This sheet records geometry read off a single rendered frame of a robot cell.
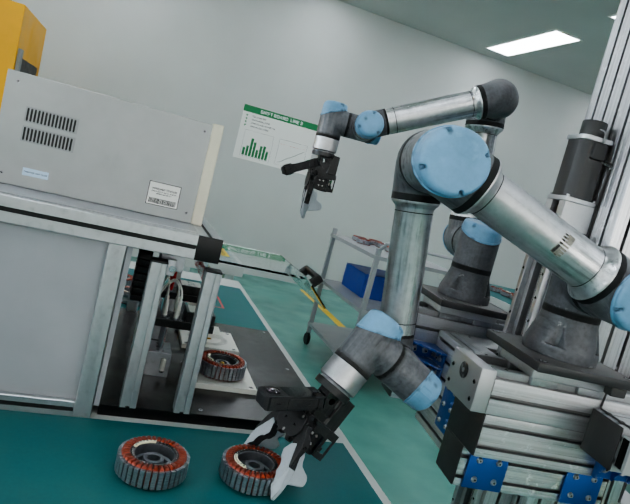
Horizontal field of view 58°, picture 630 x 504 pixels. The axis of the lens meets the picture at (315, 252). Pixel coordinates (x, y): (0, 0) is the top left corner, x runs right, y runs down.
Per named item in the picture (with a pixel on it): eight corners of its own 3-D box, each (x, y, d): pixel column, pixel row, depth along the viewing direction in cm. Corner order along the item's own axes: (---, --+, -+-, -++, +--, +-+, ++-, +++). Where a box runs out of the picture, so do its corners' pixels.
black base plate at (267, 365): (267, 337, 181) (268, 331, 180) (331, 438, 121) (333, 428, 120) (111, 313, 165) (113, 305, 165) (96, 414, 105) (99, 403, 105)
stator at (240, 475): (266, 459, 104) (271, 441, 104) (294, 496, 95) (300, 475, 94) (208, 462, 98) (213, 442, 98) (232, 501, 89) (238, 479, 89)
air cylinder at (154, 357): (165, 364, 132) (170, 342, 131) (166, 377, 124) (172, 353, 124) (142, 361, 130) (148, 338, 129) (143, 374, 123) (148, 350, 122)
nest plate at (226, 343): (229, 337, 164) (230, 333, 164) (238, 356, 150) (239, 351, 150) (177, 329, 159) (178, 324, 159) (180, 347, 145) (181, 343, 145)
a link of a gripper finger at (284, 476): (303, 512, 92) (319, 456, 97) (279, 497, 89) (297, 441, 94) (288, 511, 94) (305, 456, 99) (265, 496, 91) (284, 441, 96)
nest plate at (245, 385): (244, 369, 141) (245, 364, 141) (256, 395, 127) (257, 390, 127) (183, 361, 136) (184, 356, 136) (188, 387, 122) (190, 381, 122)
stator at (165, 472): (199, 483, 92) (204, 461, 91) (136, 500, 83) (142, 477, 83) (161, 448, 99) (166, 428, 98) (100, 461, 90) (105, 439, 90)
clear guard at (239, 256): (296, 282, 143) (301, 259, 143) (325, 309, 121) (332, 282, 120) (164, 256, 133) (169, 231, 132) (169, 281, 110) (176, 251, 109)
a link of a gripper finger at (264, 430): (256, 466, 105) (296, 446, 102) (234, 452, 102) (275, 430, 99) (256, 451, 107) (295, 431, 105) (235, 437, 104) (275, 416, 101)
